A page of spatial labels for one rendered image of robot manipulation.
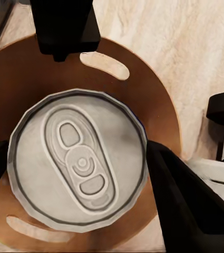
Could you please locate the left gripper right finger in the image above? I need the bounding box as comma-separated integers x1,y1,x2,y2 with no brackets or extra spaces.
146,140,224,253

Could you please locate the trash can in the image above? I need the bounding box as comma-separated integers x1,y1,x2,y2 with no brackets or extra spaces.
0,33,182,253

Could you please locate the can of soda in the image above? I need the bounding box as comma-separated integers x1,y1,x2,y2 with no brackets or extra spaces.
7,88,149,233

